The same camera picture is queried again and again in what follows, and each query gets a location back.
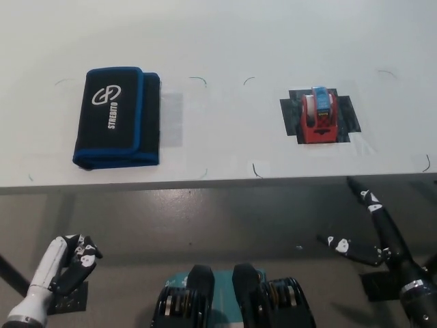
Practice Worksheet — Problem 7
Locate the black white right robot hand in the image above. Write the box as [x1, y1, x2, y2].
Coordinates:
[316, 176, 428, 292]

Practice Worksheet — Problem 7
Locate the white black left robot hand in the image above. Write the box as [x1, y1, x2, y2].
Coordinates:
[27, 233, 104, 297]

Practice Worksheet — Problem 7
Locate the red tape dispenser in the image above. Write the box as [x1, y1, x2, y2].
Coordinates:
[300, 85, 339, 145]

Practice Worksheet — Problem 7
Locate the black tape patch on table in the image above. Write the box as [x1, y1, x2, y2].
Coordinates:
[279, 89, 362, 145]

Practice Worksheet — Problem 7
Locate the black blue notebook case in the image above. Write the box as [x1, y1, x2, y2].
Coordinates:
[71, 66, 161, 171]

